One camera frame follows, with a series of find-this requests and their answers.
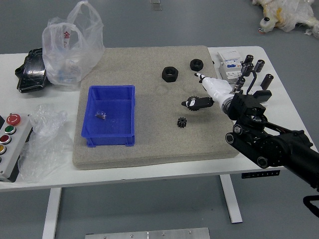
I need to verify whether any big black gear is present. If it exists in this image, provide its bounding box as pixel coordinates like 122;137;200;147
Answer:
185;96;200;112

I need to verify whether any black power adapter plug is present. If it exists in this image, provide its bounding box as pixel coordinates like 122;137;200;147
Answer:
251;90;273;103

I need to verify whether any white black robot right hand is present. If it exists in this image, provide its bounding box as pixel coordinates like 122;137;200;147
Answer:
181;73;234;111

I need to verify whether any white table leg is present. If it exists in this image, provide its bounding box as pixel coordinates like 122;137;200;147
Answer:
41;188;62;239
219;174;243;224

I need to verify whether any black table control panel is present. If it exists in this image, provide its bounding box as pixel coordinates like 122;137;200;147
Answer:
241;170;281;179

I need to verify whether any plush toy in plastic wrap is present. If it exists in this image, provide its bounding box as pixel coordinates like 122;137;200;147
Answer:
251;0;319;39

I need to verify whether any silver metal plate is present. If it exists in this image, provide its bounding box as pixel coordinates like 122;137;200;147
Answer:
85;227;210;239

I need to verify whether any blue plastic box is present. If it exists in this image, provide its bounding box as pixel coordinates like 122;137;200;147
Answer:
81;85;137;148

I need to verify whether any white circuit breaker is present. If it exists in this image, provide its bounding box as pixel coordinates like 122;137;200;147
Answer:
216;49;246;84

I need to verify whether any small black hex nut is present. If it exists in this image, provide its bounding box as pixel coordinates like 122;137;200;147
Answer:
189;58;205;72

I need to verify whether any grey button control box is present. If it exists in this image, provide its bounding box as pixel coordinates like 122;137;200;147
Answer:
0;113;33;183

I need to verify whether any crumpled clear plastic bag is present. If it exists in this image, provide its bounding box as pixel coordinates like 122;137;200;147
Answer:
17;104;75;184

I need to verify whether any black plastic tray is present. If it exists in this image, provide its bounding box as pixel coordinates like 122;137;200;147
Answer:
15;48;49;94

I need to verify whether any white plastic bag red print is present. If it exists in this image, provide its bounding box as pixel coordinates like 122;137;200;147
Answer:
41;0;105;88

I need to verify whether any grey-brown foam mat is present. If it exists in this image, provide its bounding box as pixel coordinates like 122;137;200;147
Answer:
72;45;240;171

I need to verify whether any big black hex nut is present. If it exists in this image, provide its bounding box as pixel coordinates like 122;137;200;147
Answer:
161;66;179;83

